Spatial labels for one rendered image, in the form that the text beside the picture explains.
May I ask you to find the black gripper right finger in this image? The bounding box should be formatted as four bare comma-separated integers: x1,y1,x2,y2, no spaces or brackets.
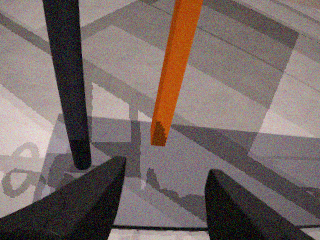
205,169,315,240

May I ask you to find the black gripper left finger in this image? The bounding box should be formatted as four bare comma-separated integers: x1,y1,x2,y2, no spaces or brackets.
0,156,127,240

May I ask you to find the orange handle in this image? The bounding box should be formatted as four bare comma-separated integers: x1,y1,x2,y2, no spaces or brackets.
149,0,203,147

